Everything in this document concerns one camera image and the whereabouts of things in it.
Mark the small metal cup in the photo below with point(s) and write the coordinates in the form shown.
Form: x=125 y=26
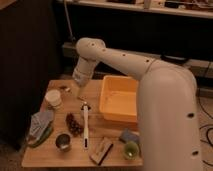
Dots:
x=63 y=142

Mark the wooden block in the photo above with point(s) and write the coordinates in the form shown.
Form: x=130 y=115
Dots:
x=101 y=151

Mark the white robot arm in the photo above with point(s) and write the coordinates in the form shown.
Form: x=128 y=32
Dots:
x=166 y=104

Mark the blue sponge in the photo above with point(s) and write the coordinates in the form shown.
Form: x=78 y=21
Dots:
x=127 y=135

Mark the wooden shelf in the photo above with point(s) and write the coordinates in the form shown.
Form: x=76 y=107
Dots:
x=151 y=6

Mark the white handled brush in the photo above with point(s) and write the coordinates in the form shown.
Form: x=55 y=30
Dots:
x=85 y=108

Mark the white paper cup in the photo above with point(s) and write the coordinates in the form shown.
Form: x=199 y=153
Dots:
x=53 y=97

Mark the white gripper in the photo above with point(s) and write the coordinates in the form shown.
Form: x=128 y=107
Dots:
x=83 y=73

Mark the green plastic cup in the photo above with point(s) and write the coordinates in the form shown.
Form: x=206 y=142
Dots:
x=130 y=150

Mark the blue grey folded cloth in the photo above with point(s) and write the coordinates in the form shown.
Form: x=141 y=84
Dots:
x=39 y=122

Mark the yellow plastic bin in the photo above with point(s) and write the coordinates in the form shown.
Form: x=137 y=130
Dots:
x=118 y=98

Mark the dark grape bunch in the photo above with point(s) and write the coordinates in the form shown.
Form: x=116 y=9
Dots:
x=73 y=126

